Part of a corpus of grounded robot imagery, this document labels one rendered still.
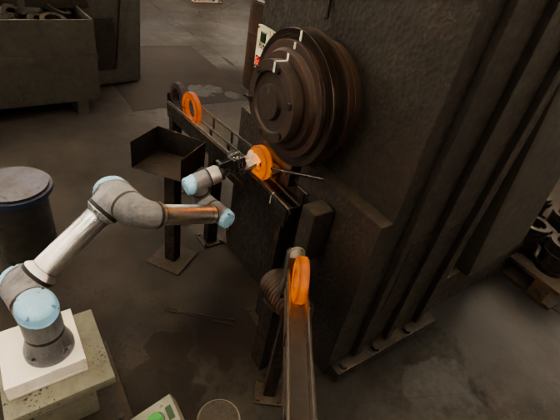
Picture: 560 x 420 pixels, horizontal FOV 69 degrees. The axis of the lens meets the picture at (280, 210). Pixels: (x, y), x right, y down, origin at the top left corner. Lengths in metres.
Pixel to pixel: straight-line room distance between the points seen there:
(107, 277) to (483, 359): 1.96
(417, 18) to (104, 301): 1.78
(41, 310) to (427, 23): 1.37
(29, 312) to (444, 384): 1.74
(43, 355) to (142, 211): 0.54
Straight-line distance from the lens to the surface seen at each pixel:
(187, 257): 2.36
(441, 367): 2.27
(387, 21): 1.36
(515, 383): 2.44
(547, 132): 1.91
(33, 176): 2.31
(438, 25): 1.25
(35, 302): 1.46
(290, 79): 1.35
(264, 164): 1.75
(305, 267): 1.28
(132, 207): 1.41
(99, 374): 1.62
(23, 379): 1.59
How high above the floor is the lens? 1.66
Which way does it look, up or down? 36 degrees down
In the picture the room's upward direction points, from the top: 11 degrees clockwise
